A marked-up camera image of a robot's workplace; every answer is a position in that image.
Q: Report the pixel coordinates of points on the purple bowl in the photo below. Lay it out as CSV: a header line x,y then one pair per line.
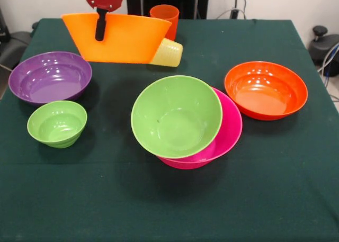
x,y
50,80

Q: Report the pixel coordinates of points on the dark grey chair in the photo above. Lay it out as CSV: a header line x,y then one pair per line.
x,y
16,46

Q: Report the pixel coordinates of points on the yellow cup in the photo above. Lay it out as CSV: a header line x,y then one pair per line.
x,y
170,54

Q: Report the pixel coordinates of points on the pink bowl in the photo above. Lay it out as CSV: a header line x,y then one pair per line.
x,y
230,125

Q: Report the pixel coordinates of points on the dark green tablecloth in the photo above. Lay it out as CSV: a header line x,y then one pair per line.
x,y
79,186

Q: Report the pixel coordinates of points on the orange cup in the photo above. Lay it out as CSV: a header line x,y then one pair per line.
x,y
169,14

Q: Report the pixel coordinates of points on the yellow bowl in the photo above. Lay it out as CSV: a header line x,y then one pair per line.
x,y
127,40

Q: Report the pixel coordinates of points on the small green bowl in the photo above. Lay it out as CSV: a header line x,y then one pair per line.
x,y
57,125

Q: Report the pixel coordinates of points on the black round equipment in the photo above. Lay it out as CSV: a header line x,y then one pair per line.
x,y
321,46

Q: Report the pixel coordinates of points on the large green bowl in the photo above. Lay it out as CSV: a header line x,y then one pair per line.
x,y
177,120

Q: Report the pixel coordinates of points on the orange bowl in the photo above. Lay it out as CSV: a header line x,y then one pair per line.
x,y
265,91

